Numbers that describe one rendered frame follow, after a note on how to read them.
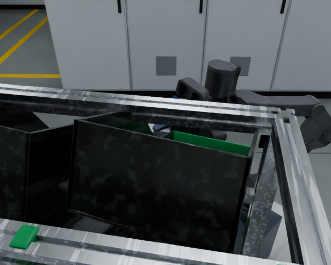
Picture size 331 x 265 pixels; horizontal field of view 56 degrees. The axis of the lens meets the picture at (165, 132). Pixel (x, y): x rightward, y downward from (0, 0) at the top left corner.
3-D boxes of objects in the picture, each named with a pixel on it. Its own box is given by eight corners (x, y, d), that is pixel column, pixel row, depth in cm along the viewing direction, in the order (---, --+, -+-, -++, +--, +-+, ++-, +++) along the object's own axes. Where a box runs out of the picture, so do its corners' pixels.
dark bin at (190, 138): (170, 144, 51) (177, 99, 49) (252, 162, 47) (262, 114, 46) (65, 211, 25) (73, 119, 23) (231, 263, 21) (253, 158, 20)
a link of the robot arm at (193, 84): (207, 67, 62) (231, 83, 60) (184, 135, 74) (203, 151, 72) (179, 77, 57) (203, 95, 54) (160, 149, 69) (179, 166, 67)
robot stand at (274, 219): (236, 230, 115) (243, 192, 103) (270, 255, 107) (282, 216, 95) (211, 254, 107) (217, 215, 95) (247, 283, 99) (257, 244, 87)
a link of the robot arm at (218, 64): (240, 104, 75) (252, 57, 68) (256, 123, 68) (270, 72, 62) (195, 107, 72) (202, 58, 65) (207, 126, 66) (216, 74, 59)
